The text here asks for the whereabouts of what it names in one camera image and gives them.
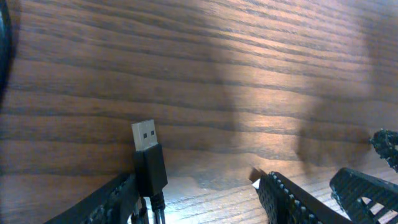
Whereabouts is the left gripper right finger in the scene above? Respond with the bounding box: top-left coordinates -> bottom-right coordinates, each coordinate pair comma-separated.
253,170 -> 353,224

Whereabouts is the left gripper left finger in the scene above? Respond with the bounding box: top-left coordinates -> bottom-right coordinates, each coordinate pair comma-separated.
45,173 -> 139,224

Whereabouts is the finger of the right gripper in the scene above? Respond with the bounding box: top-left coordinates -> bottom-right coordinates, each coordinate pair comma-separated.
330,168 -> 397,223
369,129 -> 397,172

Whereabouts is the black USB cable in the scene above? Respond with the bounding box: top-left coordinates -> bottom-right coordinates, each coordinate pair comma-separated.
130,119 -> 169,224

